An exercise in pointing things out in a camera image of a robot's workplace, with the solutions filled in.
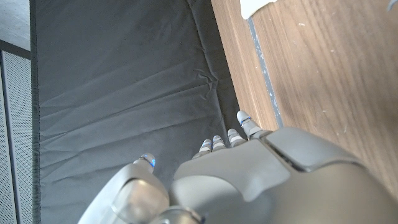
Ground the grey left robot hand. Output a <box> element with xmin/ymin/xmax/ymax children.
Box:
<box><xmin>77</xmin><ymin>110</ymin><xmax>398</xmax><ymax>224</ymax></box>

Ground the grey tape line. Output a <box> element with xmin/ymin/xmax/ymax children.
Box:
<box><xmin>246</xmin><ymin>17</ymin><xmax>284</xmax><ymax>129</ymax></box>

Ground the white power strip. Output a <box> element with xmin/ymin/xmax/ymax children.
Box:
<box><xmin>239</xmin><ymin>0</ymin><xmax>278</xmax><ymax>20</ymax></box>

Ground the black backdrop curtain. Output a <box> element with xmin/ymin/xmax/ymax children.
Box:
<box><xmin>29</xmin><ymin>0</ymin><xmax>249</xmax><ymax>224</ymax></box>

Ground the grey perforated wall panel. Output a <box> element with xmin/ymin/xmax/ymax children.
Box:
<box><xmin>0</xmin><ymin>49</ymin><xmax>34</xmax><ymax>224</ymax></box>

